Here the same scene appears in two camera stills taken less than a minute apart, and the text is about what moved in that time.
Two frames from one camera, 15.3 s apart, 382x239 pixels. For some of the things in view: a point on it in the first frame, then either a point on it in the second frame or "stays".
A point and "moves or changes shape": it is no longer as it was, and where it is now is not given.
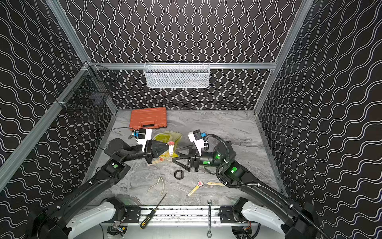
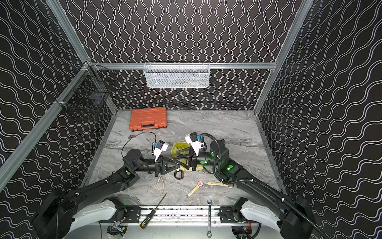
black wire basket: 91,87 stays
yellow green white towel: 166,138 moves or changes shape
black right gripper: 194,161 stays
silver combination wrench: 209,233 stays
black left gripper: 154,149 → 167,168
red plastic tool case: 148,118 stays
